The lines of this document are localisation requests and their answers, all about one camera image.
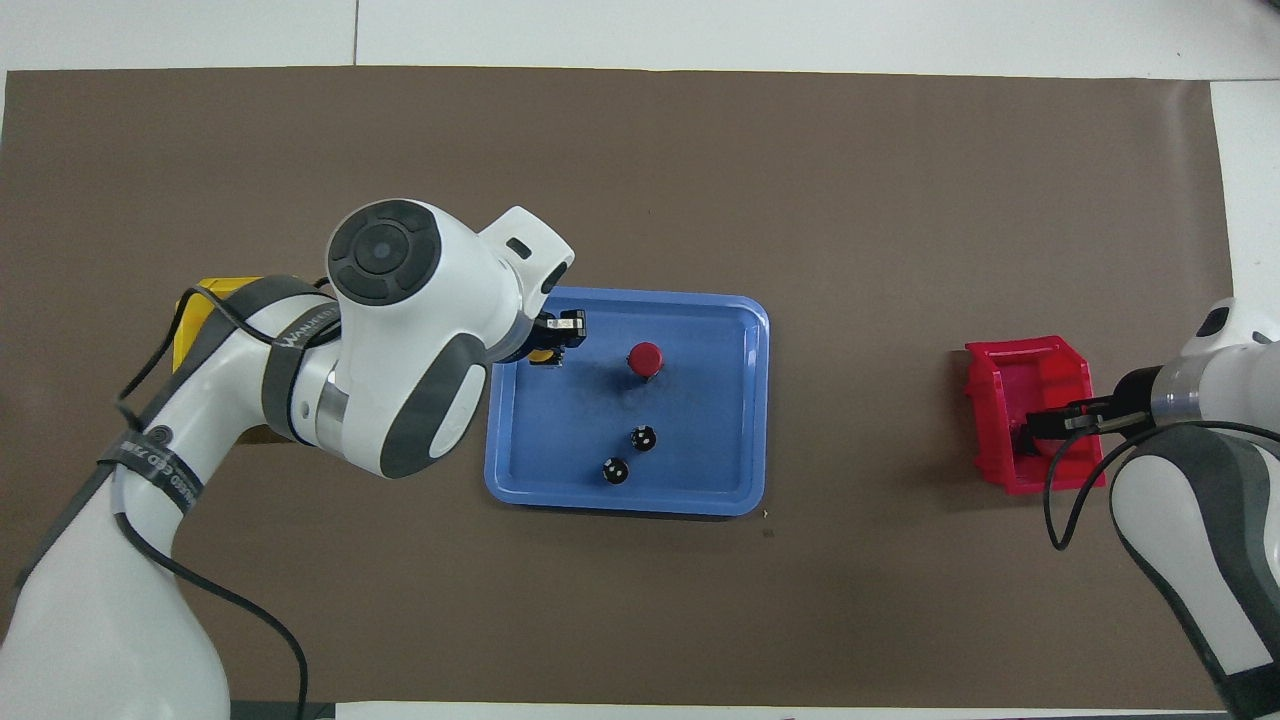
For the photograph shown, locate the brown paper table mat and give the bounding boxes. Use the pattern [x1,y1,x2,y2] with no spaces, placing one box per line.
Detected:
[0,66,1233,706]

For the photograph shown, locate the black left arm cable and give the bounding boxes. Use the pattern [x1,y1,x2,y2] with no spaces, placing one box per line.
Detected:
[113,283,346,720]

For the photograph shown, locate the red plastic bin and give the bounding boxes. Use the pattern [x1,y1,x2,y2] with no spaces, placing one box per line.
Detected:
[964,335,1106,496]

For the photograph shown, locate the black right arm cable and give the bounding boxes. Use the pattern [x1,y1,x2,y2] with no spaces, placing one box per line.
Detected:
[1043,418,1280,551]

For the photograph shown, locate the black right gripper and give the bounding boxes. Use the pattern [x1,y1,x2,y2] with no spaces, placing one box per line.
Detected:
[1012,368,1153,456]

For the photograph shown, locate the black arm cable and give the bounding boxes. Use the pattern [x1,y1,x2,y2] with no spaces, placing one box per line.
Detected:
[113,283,346,720]
[1043,418,1280,551]

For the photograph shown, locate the blue plastic tray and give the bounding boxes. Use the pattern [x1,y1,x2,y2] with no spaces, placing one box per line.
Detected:
[484,287,771,518]

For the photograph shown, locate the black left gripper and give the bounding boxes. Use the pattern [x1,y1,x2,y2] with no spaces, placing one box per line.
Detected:
[535,310,589,369]

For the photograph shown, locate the yellow plastic bin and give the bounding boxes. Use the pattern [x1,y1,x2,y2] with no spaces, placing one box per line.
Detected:
[172,277,291,444]

